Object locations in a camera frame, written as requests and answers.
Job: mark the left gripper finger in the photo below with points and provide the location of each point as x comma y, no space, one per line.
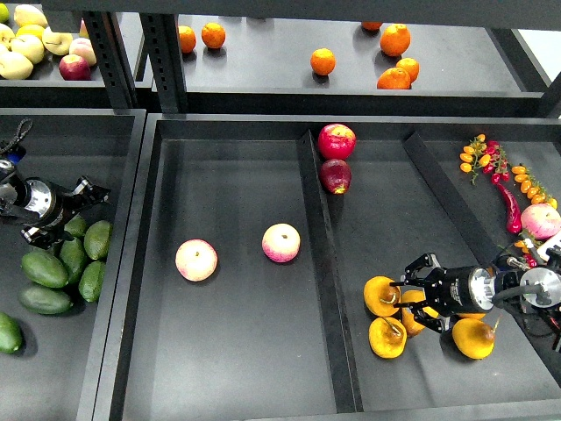
45,239
85,195

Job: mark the green avocado lower left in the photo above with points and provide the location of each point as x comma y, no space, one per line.
11,338

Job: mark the pink peach on shelf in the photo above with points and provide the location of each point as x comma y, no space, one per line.
83,48

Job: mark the pale yellow apple shelf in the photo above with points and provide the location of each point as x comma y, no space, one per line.
57,43

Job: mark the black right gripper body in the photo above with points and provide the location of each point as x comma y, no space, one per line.
467,290

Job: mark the orange on shelf centre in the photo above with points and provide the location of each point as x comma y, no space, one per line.
323,61

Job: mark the black centre tray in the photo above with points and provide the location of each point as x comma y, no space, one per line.
289,341

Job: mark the yellow pear with stem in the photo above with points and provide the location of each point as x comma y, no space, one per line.
387,337

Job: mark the pink apple centre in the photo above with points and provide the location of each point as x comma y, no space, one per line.
281,243

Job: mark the dark green avocado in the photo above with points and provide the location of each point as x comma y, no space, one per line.
44,269

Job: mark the pink apple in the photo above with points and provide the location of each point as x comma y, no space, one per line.
196,260
281,243

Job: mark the green avocado top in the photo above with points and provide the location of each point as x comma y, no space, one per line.
77,226

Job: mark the cherry tomato bunch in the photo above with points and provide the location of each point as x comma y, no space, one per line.
488,157

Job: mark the orange shelf small right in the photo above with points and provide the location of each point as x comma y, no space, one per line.
411,66

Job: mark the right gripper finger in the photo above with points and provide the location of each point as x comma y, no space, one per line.
438,325
425,273

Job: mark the red apple on shelf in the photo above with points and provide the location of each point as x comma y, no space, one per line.
73,67

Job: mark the black upper shelf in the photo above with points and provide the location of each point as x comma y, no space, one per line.
475,58

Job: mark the large orange on shelf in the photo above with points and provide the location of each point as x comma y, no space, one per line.
395,40

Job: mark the red chili pepper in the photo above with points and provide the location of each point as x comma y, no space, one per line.
513,213

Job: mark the black left tray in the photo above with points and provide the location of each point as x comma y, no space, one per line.
54,375

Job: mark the pink apple right bin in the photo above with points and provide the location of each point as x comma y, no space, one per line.
541,221

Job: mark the green avocado right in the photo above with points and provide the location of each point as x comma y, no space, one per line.
97,240

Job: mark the dark red apple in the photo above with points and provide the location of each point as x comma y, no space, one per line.
335,176

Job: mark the black tray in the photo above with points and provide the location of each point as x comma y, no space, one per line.
54,375
289,341

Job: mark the tall yellow pear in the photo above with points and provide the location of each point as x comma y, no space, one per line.
407,317

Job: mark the bright red apple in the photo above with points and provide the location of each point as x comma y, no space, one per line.
336,141

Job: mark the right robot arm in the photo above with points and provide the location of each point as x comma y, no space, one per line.
508,283

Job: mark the pale yellow pear shelf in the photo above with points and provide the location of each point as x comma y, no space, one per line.
15,66

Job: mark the orange shelf front right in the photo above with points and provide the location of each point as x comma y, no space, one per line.
394,78

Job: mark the orange on shelf left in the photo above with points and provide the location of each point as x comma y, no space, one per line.
187,39

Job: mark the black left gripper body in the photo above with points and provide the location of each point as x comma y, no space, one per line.
46,201

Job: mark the pink apple left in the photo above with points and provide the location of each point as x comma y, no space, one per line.
196,260

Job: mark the orange at shelf back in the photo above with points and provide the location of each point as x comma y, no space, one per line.
371,26

